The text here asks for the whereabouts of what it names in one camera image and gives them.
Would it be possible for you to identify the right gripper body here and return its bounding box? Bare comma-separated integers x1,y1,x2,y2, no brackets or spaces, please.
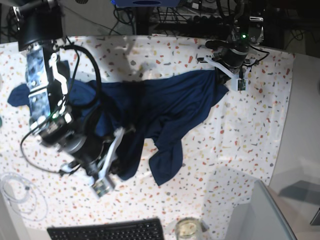
39,117,110,175

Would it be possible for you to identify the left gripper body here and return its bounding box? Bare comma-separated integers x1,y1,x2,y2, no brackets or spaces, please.
214,41,249,69

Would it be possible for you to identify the navy blue t-shirt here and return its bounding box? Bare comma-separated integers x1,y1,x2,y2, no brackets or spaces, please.
7,59,230,186

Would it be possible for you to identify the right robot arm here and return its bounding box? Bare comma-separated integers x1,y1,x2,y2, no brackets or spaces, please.
11,0,105,177

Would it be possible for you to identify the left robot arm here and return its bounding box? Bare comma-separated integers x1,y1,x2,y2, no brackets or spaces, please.
205,0,267,69

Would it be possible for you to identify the terrazzo pattern table cover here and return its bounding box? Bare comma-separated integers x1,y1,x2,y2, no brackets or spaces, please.
0,42,294,239

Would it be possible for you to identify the black computer keyboard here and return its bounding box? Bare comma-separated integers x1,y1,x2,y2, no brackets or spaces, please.
47,218,164,240

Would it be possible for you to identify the blue box with oval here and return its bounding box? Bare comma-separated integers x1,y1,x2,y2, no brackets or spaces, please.
111,0,181,8

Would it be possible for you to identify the clear glass jar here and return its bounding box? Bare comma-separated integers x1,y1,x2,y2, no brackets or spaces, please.
175,217,202,240

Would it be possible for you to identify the grey laptop computer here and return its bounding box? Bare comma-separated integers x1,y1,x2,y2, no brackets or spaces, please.
225,180,296,240

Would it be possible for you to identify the black wire rack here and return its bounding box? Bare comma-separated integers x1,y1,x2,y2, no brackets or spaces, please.
149,5,222,24

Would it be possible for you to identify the coiled white cable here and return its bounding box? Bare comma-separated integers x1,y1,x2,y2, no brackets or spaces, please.
0,172,49,222

